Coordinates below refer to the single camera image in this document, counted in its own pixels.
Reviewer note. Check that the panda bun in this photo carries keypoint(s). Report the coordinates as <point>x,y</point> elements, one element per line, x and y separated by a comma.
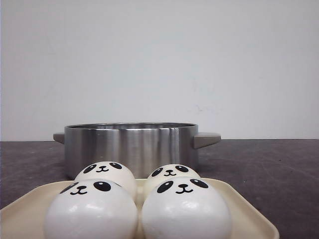
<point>113,171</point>
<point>92,209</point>
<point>166,172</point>
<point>185,208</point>

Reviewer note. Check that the stainless steel pot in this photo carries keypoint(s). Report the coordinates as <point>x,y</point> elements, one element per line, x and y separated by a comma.
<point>140,146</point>

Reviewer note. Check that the cream plastic tray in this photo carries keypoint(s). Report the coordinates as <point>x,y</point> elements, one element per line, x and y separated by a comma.
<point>23,218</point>

